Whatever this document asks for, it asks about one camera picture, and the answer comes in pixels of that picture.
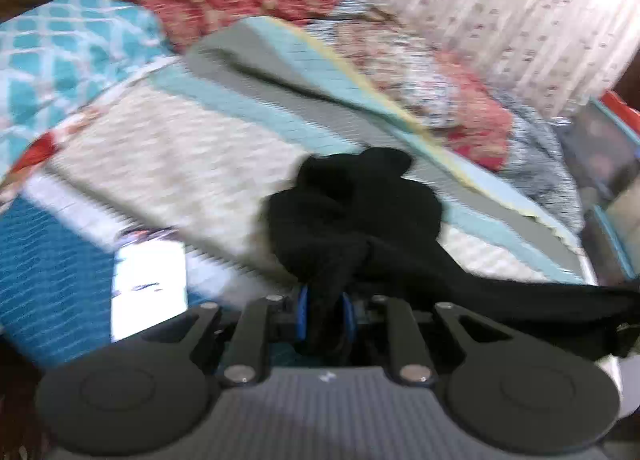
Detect teal lid storage box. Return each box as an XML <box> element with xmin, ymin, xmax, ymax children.
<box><xmin>556</xmin><ymin>98</ymin><xmax>639</xmax><ymax>284</ymax></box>

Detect red white floral cloth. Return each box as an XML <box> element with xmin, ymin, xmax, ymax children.
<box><xmin>306</xmin><ymin>0</ymin><xmax>513</xmax><ymax>173</ymax></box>

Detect grey speckled blanket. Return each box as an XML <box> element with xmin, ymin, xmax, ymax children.
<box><xmin>489</xmin><ymin>87</ymin><xmax>585</xmax><ymax>235</ymax></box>

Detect teal diamond pattern pillow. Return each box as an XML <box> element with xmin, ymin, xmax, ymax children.
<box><xmin>1</xmin><ymin>0</ymin><xmax>171</xmax><ymax>174</ymax></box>

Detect patchwork quilt bedspread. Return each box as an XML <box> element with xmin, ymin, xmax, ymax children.
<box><xmin>1</xmin><ymin>17</ymin><xmax>585</xmax><ymax>368</ymax></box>

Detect black pants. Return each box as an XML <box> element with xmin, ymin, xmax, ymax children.
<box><xmin>266</xmin><ymin>147</ymin><xmax>639</xmax><ymax>360</ymax></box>

